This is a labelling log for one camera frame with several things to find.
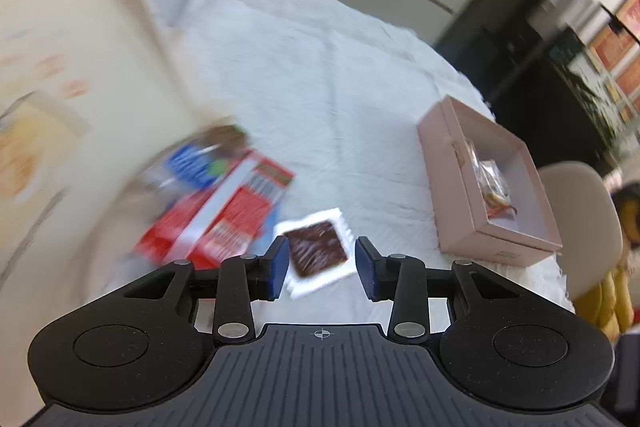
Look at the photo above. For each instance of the clear packet of snacks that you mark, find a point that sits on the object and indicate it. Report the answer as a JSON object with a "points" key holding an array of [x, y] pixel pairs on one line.
{"points": [[492, 182]]}

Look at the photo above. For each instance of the chocolate cake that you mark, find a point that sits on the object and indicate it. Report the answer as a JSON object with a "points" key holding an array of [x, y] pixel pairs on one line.
{"points": [[316, 251]]}

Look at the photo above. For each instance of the blue cookie packet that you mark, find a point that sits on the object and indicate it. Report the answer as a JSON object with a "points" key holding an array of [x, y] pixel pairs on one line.
{"points": [[197, 163]]}

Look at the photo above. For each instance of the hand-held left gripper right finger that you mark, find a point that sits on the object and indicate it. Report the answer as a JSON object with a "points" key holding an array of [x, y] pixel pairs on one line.
{"points": [[366, 268]]}

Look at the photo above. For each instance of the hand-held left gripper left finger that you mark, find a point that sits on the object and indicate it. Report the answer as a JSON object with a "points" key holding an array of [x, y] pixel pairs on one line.
{"points": [[278, 268]]}

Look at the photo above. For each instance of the red framed wall pictures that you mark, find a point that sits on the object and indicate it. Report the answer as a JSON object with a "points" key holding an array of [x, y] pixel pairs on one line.
{"points": [[622, 47]]}

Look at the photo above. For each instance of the red snack box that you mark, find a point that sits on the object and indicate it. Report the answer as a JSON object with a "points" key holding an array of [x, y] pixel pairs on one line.
{"points": [[220, 219]]}

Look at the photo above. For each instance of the pink cardboard box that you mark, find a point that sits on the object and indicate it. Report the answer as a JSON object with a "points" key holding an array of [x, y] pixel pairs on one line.
{"points": [[465, 187]]}

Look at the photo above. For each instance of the green potted plant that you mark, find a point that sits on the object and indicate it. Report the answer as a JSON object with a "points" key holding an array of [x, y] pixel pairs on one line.
{"points": [[592, 97]]}

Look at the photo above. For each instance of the large beige bag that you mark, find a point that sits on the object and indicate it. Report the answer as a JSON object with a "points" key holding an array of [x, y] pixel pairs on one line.
{"points": [[75, 82]]}

